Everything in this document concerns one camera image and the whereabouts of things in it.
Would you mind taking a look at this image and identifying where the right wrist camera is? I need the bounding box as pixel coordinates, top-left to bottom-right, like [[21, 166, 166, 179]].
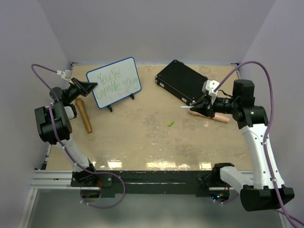
[[202, 79, 219, 103]]

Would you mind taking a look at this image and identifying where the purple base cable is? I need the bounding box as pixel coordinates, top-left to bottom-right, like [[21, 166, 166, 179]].
[[80, 172, 126, 209], [212, 191, 239, 205]]

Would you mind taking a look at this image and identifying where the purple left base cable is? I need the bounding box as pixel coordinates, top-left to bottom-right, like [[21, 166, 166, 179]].
[[80, 172, 126, 209]]

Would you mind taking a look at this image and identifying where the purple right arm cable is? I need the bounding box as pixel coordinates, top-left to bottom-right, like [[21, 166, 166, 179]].
[[212, 61, 304, 226]]

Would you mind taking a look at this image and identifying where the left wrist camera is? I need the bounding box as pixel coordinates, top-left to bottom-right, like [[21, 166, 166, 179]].
[[60, 70, 72, 82]]

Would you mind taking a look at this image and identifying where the wire whiteboard stand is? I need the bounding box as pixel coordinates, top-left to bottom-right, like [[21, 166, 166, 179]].
[[107, 93, 135, 112]]

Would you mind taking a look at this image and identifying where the black hard case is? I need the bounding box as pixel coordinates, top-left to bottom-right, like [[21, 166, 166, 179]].
[[155, 59, 208, 105]]

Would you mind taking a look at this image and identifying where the blue framed whiteboard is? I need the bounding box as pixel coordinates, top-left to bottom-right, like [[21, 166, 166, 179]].
[[86, 57, 142, 109]]

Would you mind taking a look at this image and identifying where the gold microphone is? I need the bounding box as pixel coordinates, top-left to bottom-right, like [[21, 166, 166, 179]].
[[75, 98, 93, 133]]

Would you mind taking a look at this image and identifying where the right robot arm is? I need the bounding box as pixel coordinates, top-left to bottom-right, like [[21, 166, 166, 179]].
[[190, 79, 295, 211]]

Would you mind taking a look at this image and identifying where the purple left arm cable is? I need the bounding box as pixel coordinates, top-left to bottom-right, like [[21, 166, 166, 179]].
[[31, 63, 100, 176]]

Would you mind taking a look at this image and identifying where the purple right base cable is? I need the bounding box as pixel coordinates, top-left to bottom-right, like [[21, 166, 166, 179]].
[[212, 191, 239, 205]]

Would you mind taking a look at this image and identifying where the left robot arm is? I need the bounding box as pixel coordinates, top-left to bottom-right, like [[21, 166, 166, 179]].
[[34, 78, 98, 186]]

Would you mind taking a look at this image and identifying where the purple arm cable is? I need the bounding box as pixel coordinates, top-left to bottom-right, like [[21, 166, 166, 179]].
[[31, 63, 100, 176], [212, 61, 304, 226]]

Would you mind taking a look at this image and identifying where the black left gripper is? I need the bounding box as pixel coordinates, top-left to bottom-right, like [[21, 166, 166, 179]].
[[65, 78, 97, 104]]

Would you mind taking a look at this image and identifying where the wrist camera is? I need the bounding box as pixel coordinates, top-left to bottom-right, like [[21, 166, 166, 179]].
[[60, 70, 72, 82], [202, 79, 219, 103]]

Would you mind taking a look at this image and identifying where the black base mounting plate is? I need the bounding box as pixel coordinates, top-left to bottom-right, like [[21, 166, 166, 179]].
[[71, 171, 228, 198]]

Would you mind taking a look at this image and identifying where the pink microphone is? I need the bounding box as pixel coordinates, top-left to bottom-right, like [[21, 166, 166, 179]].
[[189, 110, 230, 123]]

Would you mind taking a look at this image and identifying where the white whiteboard marker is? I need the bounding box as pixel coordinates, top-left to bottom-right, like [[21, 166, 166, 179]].
[[180, 106, 193, 109]]

